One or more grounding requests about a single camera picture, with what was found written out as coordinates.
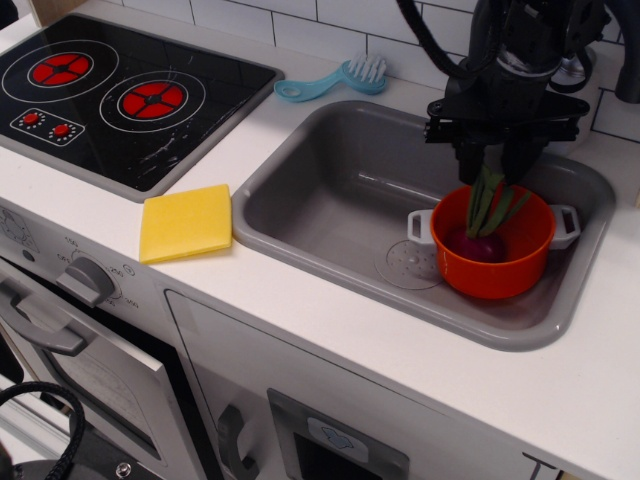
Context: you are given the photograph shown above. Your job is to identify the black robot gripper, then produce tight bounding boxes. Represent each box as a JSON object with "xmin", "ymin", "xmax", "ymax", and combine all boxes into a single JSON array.
[{"xmin": 425, "ymin": 54, "xmax": 590, "ymax": 185}]

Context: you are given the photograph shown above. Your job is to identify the purple toy beet green leaves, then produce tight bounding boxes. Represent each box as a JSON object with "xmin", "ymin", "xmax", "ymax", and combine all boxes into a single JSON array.
[{"xmin": 444, "ymin": 164, "xmax": 531, "ymax": 263}]

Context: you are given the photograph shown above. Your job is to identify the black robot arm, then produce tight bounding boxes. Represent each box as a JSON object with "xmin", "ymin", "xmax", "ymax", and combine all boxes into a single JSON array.
[{"xmin": 398, "ymin": 1, "xmax": 610, "ymax": 184}]

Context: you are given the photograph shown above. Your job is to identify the grey plastic sink basin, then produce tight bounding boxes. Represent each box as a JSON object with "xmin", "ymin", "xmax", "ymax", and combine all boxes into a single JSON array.
[{"xmin": 232, "ymin": 101, "xmax": 615, "ymax": 351}]

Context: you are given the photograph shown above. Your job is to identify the white soap dispenser silver cap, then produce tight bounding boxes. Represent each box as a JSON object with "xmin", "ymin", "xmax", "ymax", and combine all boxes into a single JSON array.
[{"xmin": 547, "ymin": 47, "xmax": 600, "ymax": 158}]

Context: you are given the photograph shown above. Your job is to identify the light blue dish brush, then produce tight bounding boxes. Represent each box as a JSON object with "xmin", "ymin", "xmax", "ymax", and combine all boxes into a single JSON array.
[{"xmin": 274, "ymin": 54, "xmax": 387, "ymax": 103}]

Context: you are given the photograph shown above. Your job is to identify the black faucet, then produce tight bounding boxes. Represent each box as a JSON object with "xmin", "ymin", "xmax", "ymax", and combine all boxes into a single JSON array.
[{"xmin": 605, "ymin": 0, "xmax": 639, "ymax": 104}]

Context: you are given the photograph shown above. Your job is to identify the yellow sponge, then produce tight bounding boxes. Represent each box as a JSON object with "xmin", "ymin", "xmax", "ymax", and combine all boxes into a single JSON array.
[{"xmin": 139, "ymin": 184, "xmax": 232, "ymax": 264}]

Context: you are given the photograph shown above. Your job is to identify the grey dishwasher panel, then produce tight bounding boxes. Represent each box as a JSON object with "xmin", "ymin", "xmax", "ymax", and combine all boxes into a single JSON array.
[{"xmin": 267, "ymin": 388, "xmax": 410, "ymax": 479}]

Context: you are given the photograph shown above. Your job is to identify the black toy stove top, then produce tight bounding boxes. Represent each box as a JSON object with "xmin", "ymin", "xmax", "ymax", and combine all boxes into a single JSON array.
[{"xmin": 1, "ymin": 14, "xmax": 282, "ymax": 202}]

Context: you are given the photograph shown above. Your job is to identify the grey oven knob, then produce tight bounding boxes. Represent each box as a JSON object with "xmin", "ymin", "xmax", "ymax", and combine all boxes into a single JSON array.
[{"xmin": 56, "ymin": 257, "xmax": 116, "ymax": 307}]

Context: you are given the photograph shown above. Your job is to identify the oven door with window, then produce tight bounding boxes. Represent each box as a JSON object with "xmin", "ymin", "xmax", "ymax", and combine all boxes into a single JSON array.
[{"xmin": 1, "ymin": 261, "xmax": 222, "ymax": 479}]

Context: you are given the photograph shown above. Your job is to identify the orange toy pot grey handles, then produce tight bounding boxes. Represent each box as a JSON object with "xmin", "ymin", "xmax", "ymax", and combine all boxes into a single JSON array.
[{"xmin": 407, "ymin": 186, "xmax": 581, "ymax": 300}]

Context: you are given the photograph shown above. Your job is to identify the grey cabinet door handle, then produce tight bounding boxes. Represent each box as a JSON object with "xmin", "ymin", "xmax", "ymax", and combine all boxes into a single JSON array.
[{"xmin": 218, "ymin": 405, "xmax": 259, "ymax": 480}]

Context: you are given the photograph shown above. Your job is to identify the grey oven door handle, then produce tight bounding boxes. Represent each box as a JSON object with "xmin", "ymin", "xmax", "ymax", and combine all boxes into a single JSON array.
[{"xmin": 1, "ymin": 279, "xmax": 94, "ymax": 357}]

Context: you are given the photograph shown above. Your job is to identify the black braided cable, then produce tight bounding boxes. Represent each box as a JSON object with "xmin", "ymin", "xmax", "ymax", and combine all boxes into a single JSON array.
[{"xmin": 0, "ymin": 381, "xmax": 86, "ymax": 480}]

